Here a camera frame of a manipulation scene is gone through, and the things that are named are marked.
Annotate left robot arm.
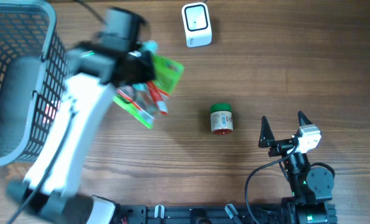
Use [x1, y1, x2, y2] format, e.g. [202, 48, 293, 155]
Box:
[7, 40, 158, 223]

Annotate white barcode scanner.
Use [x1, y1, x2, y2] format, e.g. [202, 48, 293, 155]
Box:
[181, 2, 212, 48]

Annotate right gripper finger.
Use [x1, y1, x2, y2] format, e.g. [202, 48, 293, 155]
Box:
[297, 111, 313, 126]
[258, 116, 275, 148]

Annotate green gummy candy bag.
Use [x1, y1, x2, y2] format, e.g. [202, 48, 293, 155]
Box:
[113, 55, 184, 129]

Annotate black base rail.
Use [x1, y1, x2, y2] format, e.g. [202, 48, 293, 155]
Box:
[110, 203, 338, 224]

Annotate red stick sachet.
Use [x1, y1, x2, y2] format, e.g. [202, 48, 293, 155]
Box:
[146, 81, 169, 115]

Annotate green lid jar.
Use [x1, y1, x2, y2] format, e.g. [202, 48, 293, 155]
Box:
[210, 103, 234, 134]

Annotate teal white wipes packet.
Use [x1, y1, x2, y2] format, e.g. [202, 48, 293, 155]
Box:
[131, 40, 159, 93]

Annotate small red orange box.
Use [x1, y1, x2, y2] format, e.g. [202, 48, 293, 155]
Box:
[42, 101, 60, 124]

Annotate grey plastic mesh basket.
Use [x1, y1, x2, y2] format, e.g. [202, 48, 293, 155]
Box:
[0, 1, 68, 166]

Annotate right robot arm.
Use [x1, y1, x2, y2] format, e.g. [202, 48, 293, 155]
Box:
[259, 111, 338, 224]

